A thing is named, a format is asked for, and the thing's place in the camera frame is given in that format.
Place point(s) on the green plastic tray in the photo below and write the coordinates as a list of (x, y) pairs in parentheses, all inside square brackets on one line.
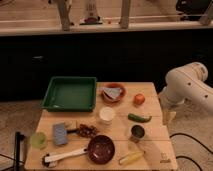
[(70, 94)]

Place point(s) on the green pepper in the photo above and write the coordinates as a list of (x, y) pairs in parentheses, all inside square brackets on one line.
[(138, 118)]

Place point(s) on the orange bowl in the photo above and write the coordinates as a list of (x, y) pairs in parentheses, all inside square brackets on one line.
[(113, 85)]

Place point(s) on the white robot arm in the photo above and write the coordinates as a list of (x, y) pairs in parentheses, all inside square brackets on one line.
[(185, 82)]

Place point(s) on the red orange apple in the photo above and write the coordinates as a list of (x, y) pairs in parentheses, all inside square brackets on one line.
[(138, 99)]

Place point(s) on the black stand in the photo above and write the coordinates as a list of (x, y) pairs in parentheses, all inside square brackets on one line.
[(18, 154)]

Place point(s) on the blue grey sponge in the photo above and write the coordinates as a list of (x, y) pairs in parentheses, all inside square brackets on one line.
[(59, 134)]

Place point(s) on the wooden shelf beam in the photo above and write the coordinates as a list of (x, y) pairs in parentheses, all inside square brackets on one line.
[(105, 28)]

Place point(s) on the metal cup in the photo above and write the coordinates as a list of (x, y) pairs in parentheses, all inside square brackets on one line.
[(137, 133)]

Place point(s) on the white paper cup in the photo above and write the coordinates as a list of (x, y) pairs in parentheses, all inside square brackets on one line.
[(106, 115)]

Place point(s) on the yellow corn cob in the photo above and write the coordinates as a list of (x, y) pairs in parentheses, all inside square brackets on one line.
[(130, 158)]

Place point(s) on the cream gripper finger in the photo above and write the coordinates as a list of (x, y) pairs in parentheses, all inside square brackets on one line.
[(168, 116)]

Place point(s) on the light green plastic cup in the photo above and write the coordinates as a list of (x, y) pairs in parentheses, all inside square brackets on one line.
[(38, 140)]

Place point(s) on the grey cloth in bowl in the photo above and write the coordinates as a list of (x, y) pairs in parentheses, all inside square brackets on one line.
[(112, 92)]

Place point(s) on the dark red frying pan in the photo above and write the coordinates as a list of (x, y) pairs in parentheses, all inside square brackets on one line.
[(100, 150)]

